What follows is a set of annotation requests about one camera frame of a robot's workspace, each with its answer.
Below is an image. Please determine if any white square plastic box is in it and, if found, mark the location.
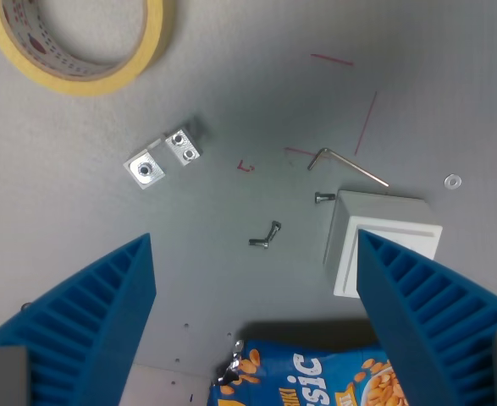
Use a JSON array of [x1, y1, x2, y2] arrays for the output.
[[323, 189, 444, 299]]

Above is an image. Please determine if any aluminium bracket with one hole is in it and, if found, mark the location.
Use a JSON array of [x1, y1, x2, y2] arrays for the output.
[[123, 138, 169, 190]]

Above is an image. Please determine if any blue peanut snack bag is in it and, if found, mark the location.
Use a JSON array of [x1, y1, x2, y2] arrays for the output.
[[206, 338, 410, 406]]

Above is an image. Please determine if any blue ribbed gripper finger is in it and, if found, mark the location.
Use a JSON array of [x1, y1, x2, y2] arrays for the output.
[[0, 232, 157, 406], [356, 228, 497, 406]]

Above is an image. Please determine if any yellow masking tape roll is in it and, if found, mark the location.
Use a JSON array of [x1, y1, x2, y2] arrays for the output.
[[0, 0, 176, 96]]

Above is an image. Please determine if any steel hex allen key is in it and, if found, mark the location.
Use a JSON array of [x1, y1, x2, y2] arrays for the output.
[[306, 147, 390, 188]]

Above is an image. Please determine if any aluminium bracket with two holes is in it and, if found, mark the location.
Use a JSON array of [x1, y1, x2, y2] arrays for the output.
[[163, 116, 210, 167]]

